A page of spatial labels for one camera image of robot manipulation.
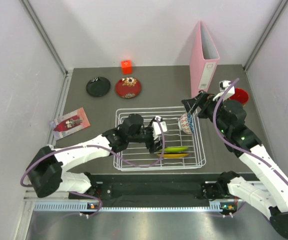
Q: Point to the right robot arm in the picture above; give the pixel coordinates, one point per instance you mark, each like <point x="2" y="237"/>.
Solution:
<point x="228" y="117"/>

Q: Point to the yellow plate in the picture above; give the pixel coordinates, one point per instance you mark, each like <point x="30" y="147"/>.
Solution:
<point x="175" y="155"/>

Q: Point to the orange cube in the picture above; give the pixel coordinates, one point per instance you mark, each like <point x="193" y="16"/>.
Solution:
<point x="126" y="67"/>

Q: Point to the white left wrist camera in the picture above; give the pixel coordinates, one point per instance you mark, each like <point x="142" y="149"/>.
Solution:
<point x="159" y="127"/>

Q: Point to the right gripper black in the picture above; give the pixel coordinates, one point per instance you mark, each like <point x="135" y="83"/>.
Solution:
<point x="205" y="101"/>

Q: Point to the red illustrated card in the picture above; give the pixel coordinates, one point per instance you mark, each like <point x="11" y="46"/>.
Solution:
<point x="69" y="123"/>

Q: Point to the black glossy plate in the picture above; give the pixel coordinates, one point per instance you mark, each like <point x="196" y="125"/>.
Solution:
<point x="98" y="87"/>

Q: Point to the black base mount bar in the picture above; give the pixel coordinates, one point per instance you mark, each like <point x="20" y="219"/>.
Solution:
<point x="124" y="188"/>

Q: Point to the green plate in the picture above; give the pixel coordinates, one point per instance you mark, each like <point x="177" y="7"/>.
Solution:
<point x="175" y="149"/>

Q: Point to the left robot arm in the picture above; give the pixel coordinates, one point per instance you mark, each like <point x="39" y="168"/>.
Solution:
<point x="49" y="171"/>

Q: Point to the white wire dish rack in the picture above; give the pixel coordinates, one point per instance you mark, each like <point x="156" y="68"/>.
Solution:
<point x="138" y="154"/>

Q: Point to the pink ring binder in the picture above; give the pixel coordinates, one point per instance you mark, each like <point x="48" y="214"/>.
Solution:
<point x="204" y="60"/>

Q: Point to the red floral plate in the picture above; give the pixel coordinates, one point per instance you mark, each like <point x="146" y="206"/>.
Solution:
<point x="128" y="87"/>

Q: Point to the red cup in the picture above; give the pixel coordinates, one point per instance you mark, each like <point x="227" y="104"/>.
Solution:
<point x="241" y="96"/>

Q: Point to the red blue patterned bowl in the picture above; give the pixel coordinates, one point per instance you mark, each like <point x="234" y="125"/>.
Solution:
<point x="185" y="123"/>

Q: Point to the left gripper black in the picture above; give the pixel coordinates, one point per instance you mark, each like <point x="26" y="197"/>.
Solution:
<point x="151" y="146"/>

